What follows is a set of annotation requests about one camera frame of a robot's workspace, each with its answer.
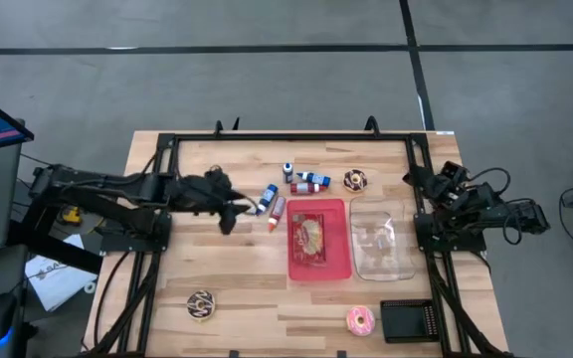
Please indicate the yellow tool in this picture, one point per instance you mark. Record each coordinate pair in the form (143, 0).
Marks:
(71, 216)

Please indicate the black metal table frame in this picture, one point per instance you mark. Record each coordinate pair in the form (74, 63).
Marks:
(291, 136)

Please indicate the chocolate frosted donut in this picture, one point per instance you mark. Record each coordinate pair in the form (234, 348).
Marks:
(348, 180)
(192, 304)

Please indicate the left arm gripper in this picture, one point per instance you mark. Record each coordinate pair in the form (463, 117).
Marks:
(197, 189)

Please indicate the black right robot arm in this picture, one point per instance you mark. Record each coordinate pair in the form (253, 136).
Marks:
(515, 214)

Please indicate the blue bottle white label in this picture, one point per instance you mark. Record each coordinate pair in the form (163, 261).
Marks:
(268, 196)
(319, 179)

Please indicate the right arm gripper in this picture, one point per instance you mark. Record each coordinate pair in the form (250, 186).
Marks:
(453, 186)

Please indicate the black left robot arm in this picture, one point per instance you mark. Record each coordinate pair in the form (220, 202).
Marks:
(117, 184)

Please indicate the clear plastic container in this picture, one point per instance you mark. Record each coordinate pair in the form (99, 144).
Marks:
(381, 238)

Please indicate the black plastic tray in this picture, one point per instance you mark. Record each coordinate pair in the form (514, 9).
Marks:
(403, 323)

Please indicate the red bottle white label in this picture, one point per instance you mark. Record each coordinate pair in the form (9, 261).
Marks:
(306, 188)

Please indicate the white printed paper sheet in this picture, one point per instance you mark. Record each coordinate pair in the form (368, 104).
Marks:
(57, 278)

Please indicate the black support beam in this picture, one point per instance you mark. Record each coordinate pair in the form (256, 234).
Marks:
(53, 248)

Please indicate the orange capped red bottle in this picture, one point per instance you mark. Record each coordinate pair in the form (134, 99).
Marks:
(277, 211)

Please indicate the pink frosted donut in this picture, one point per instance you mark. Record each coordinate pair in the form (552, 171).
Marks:
(352, 320)

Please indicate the dark blue ink bottle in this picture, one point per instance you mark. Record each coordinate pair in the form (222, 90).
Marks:
(288, 175)

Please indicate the red snack packet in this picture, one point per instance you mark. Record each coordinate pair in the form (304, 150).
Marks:
(309, 238)

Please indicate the black table clamp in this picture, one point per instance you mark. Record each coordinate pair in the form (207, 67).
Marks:
(372, 124)
(218, 128)

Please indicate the red plastic tray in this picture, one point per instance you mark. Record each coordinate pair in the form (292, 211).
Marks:
(338, 238)

